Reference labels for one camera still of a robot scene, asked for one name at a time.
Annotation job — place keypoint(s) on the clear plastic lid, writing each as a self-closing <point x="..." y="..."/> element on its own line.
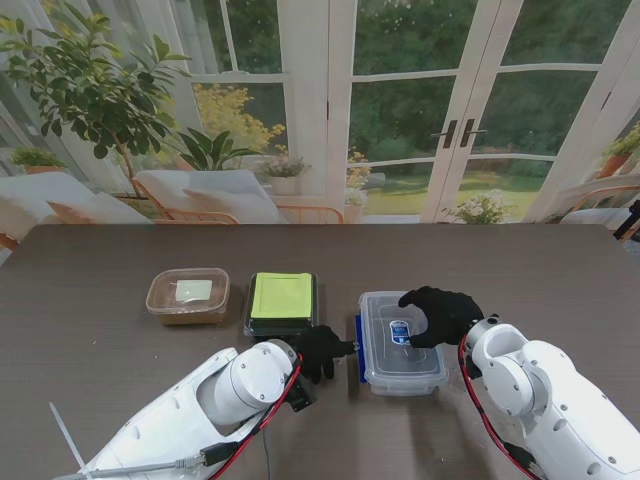
<point x="390" y="362"/>

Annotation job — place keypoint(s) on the printed sunroom backdrop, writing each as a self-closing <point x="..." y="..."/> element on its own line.
<point x="400" y="100"/>

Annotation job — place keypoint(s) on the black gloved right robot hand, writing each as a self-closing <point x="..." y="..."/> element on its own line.
<point x="450" y="315"/>

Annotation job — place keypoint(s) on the clear lid with green sticker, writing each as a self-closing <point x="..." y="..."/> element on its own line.
<point x="282" y="295"/>

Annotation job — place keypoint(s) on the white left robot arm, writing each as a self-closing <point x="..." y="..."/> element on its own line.
<point x="200" y="405"/>

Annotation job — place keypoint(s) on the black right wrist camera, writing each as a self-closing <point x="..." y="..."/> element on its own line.
<point x="473" y="369"/>

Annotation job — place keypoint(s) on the black tripod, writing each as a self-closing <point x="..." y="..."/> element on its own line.
<point x="631" y="220"/>

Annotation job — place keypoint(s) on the black plastic tray container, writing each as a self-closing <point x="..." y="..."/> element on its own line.
<point x="280" y="330"/>

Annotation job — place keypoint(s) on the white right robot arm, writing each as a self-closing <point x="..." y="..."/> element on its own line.
<point x="540" y="400"/>

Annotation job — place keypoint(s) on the clear lid with white label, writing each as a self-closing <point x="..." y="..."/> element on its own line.
<point x="190" y="290"/>

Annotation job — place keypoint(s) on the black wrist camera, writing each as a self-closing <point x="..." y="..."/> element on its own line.
<point x="302" y="392"/>
<point x="473" y="369"/>

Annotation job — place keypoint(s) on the white zip tie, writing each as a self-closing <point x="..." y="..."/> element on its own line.
<point x="67" y="435"/>

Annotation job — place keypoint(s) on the clear container with blue clips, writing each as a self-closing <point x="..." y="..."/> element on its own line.
<point x="400" y="385"/>

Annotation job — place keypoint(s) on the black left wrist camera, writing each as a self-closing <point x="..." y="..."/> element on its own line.
<point x="302" y="392"/>

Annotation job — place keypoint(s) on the brown kraft paper container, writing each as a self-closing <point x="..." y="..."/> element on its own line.
<point x="190" y="317"/>

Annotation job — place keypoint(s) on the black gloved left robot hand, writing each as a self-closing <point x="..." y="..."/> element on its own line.
<point x="320" y="350"/>

